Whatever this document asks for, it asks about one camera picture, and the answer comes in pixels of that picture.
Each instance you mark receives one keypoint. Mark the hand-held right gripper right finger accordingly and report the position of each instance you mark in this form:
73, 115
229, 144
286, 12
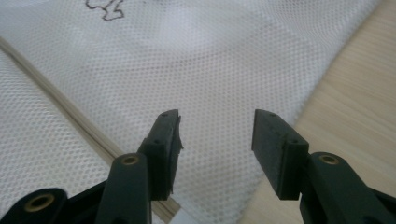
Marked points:
289, 161

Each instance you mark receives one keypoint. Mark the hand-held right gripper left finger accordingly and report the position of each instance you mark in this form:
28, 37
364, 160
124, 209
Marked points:
158, 161

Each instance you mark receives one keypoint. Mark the white mesh laundry bag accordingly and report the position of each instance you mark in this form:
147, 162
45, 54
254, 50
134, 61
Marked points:
202, 62

